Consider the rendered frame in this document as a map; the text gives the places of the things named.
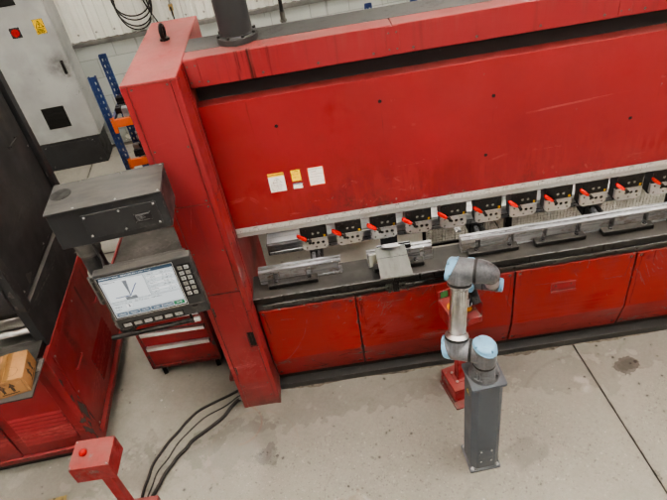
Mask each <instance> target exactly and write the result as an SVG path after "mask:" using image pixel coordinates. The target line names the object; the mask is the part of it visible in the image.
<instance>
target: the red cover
mask: <svg viewBox="0 0 667 500"><path fill-rule="evenodd" d="M666 9H667V0H492V1H486V2H480V3H475V4H469V5H464V6H458V7H452V8H446V9H440V10H434V11H428V12H422V13H417V14H411V15H405V16H399V17H393V18H389V20H388V19H381V20H375V21H369V22H363V23H357V24H352V25H346V26H340V27H334V28H328V29H322V30H316V31H311V32H305V33H299V34H294V35H288V36H282V37H276V38H270V39H264V40H258V41H253V42H251V43H248V44H245V45H242V46H237V47H217V48H211V49H205V50H199V51H193V52H187V53H185V54H184V57H183V65H184V68H185V71H186V74H187V77H188V81H189V84H190V87H191V89H193V88H199V87H205V86H211V85H217V84H223V83H229V82H235V81H240V80H246V79H252V78H257V77H263V76H269V75H275V74H281V73H287V72H293V71H299V70H305V69H311V68H317V67H323V66H329V65H335V64H341V63H352V62H358V61H364V60H370V59H376V58H382V57H388V56H393V55H399V54H405V53H411V52H417V51H422V50H428V49H434V48H440V47H446V46H452V45H458V44H464V43H470V42H476V41H482V40H488V39H494V38H500V37H506V36H512V35H518V34H523V33H529V32H535V31H541V30H547V29H553V28H559V27H565V26H571V25H577V24H583V23H588V22H594V21H600V20H606V19H612V18H618V17H623V16H630V15H636V14H642V13H648V12H654V11H660V10H666Z"/></svg>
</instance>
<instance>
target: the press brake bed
mask: <svg viewBox="0 0 667 500"><path fill-rule="evenodd" d="M497 268H498V269H499V271H500V278H503V279H504V287H503V291H502V292H493V291H484V290H477V292H478V295H479V297H480V300H481V301H482V321H480V322H477V323H474V324H471V325H468V326H467V333H468V338H475V337H477V336H479V335H486V336H489V337H491V338H492V339H493V340H494V341H495V342H496V344H497V356H499V355H505V354H510V353H515V352H521V351H529V350H536V349H543V348H547V347H555V346H563V345H569V344H576V343H582V342H587V341H594V340H600V339H606V338H614V337H620V336H627V335H632V334H638V333H645V332H652V331H658V330H665V329H667V240H661V241H655V242H649V243H642V244H636V245H630V246H623V247H617V248H611V249H605V250H599V251H593V252H587V253H580V254H574V255H568V256H562V257H555V258H549V259H543V260H536V261H530V262H524V263H518V264H511V265H505V266H499V267H497ZM573 280H576V285H575V288H576V290H575V291H569V292H563V293H557V294H551V285H552V284H555V283H561V282H567V281H573ZM399 288H400V292H395V293H393V286H392V284H387V285H380V286H374V287H368V288H361V289H355V290H349V291H343V292H336V293H330V294H324V295H317V296H311V297H305V298H298V299H292V300H287V301H281V302H274V303H268V304H262V305H255V306H256V310H257V312H258V316H259V319H260V322H261V325H262V328H263V332H264V335H265V338H266V341H267V344H268V347H269V351H270V354H271V357H272V360H273V362H274V365H275V367H276V369H277V371H278V374H279V376H280V386H281V389H289V388H294V387H300V386H307V385H313V384H320V383H325V382H332V381H339V380H346V379H352V378H358V377H365V376H371V375H377V374H383V373H389V372H396V371H402V370H409V369H415V368H421V367H428V366H434V365H442V364H448V363H455V360H451V359H447V358H444V356H443V355H442V350H441V340H442V336H443V335H444V334H445V332H446V331H447V330H448V327H447V326H446V324H445V323H444V321H443V320H442V318H441V317H440V315H439V305H438V292H440V291H443V290H446V289H449V288H450V287H449V286H448V285H447V281H445V280H444V275H443V276H437V277H431V278H424V279H418V280H412V281H405V282H399Z"/></svg>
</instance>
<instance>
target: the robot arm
mask: <svg viewBox="0 0 667 500"><path fill-rule="evenodd" d="M444 280H445V281H447V285H448V286H449V287H450V307H449V329H448V330H447V331H446V332H445V334H444V335H443V336H442V340H441V350H442V355H443V356H444V358H447V359H451V360H458V361H465V362H471V365H470V366H469V369H468V376H469V378H470V379H471V380H472V381H473V382H474V383H476V384H478V385H482V386H488V385H492V384H494V383H495V382H496V381H497V380H498V378H499V368H498V366H497V364H496V360H497V344H496V342H495V341H494V340H493V339H492V338H491V337H489V336H486V335H479V336H477V337H475V338H468V333H467V308H469V307H471V305H477V304H479V303H480V302H481V300H480V297H479V295H478V292H477V290H484V291H493V292H502V291H503V287H504V279H503V278H500V271H499V269H498V268H497V267H496V266H495V265H494V264H492V263H490V262H488V261H486V260H483V259H475V258H473V257H467V258H465V257H459V256H458V257H450V258H449V259H448V262H447V265H446V269H445V274H444Z"/></svg>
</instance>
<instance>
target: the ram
mask: <svg viewBox="0 0 667 500"><path fill-rule="evenodd" d="M198 111H199V114H200V119H201V123H202V126H203V129H204V132H205V134H206V138H207V141H208V144H209V147H210V151H211V154H212V157H213V160H214V164H215V167H216V170H217V173H218V176H219V180H220V183H221V186H222V189H223V193H224V196H225V199H226V202H227V205H228V209H229V212H230V215H231V218H232V222H233V225H234V228H235V229H241V228H247V227H254V226H260V225H266V224H272V223H278V222H284V221H291V220H297V219H303V218H309V217H315V216H321V215H328V214H334V213H340V212H346V211H352V210H358V209H365V208H370V207H376V206H382V205H388V204H394V203H401V202H407V201H413V200H419V199H425V198H431V197H438V196H444V195H450V194H456V193H462V192H468V191H475V190H481V189H487V188H498V187H504V186H511V185H517V184H523V183H529V182H535V181H542V180H548V179H553V178H559V177H565V176H571V175H578V174H584V173H590V172H596V171H602V170H608V169H615V168H621V167H627V166H633V165H639V164H645V163H652V162H658V161H664V160H667V23H664V24H658V25H652V26H646V27H640V28H634V29H628V30H622V31H616V32H610V33H604V34H598V35H592V36H586V37H580V38H574V39H569V40H563V41H557V42H551V43H545V44H539V45H533V46H527V47H521V48H515V49H509V50H504V51H498V52H492V53H486V54H480V55H474V56H468V57H462V58H456V59H450V60H444V61H438V62H427V63H421V64H415V65H409V66H403V67H397V68H391V69H386V70H380V71H374V72H368V73H362V74H356V75H350V76H344V77H338V78H332V79H326V80H320V81H314V82H308V83H302V84H296V85H290V86H284V87H278V88H272V89H266V90H260V91H255V92H249V93H243V94H237V95H231V96H225V97H219V98H214V99H208V100H202V101H199V106H198ZM318 166H323V168H324V174H325V179H326V183H325V184H323V185H317V186H310V182H309V177H308V171H307V168H312V167H318ZM665 169H667V165H663V166H657V167H651V168H644V169H638V170H632V171H626V172H620V173H613V174H607V175H601V176H595V177H589V178H583V179H576V180H570V181H564V182H558V183H552V184H546V185H539V186H534V187H523V188H517V189H510V190H504V191H498V192H492V193H486V194H480V195H473V196H467V197H461V198H455V199H449V200H443V201H436V202H430V203H424V204H418V205H412V206H405V207H399V208H393V209H387V210H381V211H375V212H368V213H362V214H357V215H351V216H345V217H338V218H332V219H326V220H320V221H314V222H308V223H301V224H295V225H289V226H283V227H277V228H271V229H264V230H258V231H252V232H246V233H240V234H236V235H237V238H241V237H247V236H253V235H259V234H266V233H272V232H278V231H284V230H290V229H297V228H303V227H309V226H315V225H321V224H327V223H334V222H340V221H346V220H352V219H357V218H364V217H370V216H376V215H382V214H388V213H394V212H401V211H407V210H413V209H419V208H425V207H432V206H438V205H444V204H450V203H456V202H463V201H469V200H475V199H481V198H487V197H493V196H500V195H506V194H512V193H518V192H524V191H530V190H536V189H542V188H553V187H559V186H566V185H572V184H578V183H584V182H590V181H597V180H603V179H609V178H615V177H621V176H627V175H634V174H640V173H646V172H652V171H658V170H665ZM294 170H300V173H301V178H302V180H301V181H295V182H292V177H291V172H290V171H294ZM282 172H283V174H284V179H285V183H286V187H287V190H283V191H277V192H271V189H270V185H269V181H268V177H267V175H270V174H276V173H282ZM296 183H303V187H301V188H295V189H294V186H293V184H296Z"/></svg>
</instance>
